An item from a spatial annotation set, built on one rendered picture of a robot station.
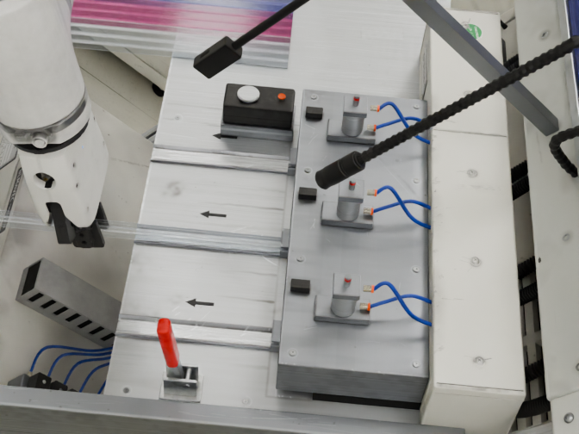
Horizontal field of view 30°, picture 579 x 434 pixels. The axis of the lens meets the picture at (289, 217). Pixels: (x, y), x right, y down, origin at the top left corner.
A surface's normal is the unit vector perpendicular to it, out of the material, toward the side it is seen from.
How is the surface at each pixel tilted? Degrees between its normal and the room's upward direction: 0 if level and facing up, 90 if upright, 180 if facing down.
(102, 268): 0
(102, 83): 0
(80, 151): 36
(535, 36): 90
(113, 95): 0
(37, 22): 48
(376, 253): 43
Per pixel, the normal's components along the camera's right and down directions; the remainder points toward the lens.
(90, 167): 0.99, 0.00
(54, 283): 0.72, -0.38
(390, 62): 0.06, -0.61
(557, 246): -0.69, -0.49
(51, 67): 0.78, 0.44
